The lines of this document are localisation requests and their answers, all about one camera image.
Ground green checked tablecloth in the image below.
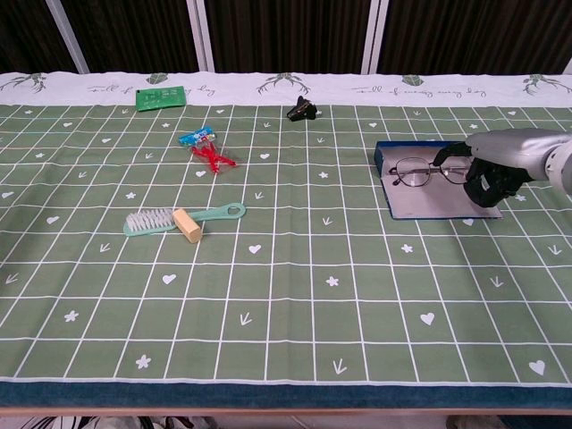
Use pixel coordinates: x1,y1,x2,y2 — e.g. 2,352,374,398
0,70,572,410

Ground thin-rimmed eyeglasses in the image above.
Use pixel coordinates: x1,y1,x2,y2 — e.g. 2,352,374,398
388,156,475,188

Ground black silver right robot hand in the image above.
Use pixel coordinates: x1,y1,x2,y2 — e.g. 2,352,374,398
431,128,568,210

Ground small tan wooden block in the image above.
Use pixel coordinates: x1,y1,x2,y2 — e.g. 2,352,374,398
172,207,203,244

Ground green circuit board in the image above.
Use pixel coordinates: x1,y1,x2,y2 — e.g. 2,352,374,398
135,85,187,112

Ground red plastic clip toy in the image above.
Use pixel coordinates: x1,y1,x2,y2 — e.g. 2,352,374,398
178,126,239,175

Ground mint green scrubbing brush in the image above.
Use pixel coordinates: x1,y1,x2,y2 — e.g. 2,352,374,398
122,202,247,238

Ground black clip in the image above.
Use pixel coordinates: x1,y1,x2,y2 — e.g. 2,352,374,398
286,95,322,122

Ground blue glasses case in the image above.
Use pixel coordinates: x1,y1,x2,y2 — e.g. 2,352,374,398
374,140,504,221

